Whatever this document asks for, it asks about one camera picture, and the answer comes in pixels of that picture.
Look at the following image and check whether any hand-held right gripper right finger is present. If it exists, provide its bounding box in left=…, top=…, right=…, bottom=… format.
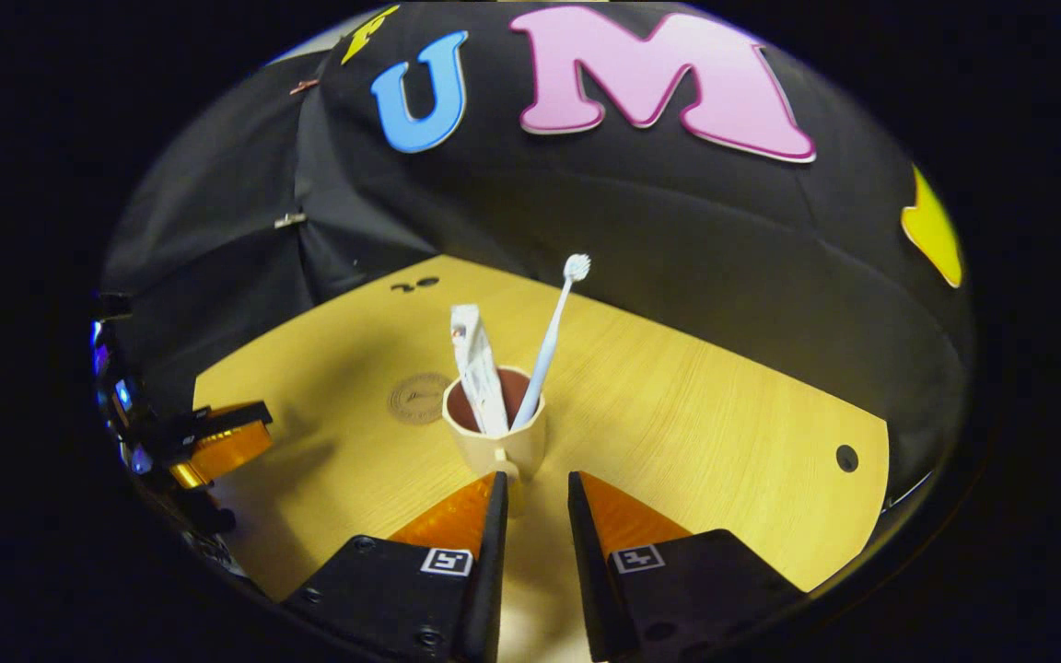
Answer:
left=567, top=471, right=808, bottom=663

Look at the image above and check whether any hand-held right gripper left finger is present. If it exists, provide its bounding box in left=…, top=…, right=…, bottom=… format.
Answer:
left=282, top=471, right=510, bottom=663

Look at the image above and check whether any beige cup with handle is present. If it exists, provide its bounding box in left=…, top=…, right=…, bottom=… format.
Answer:
left=441, top=366, right=548, bottom=517

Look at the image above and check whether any white toothpaste tube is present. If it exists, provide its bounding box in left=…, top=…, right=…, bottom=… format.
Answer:
left=449, top=304, right=510, bottom=436

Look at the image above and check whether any light blue toothbrush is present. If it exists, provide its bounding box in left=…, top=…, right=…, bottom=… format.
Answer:
left=512, top=254, right=592, bottom=431

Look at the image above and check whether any wooden desktop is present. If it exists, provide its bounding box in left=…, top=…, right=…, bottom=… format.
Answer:
left=192, top=255, right=891, bottom=663

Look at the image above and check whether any black backdrop cloth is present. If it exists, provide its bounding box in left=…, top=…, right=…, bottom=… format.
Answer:
left=102, top=0, right=978, bottom=507

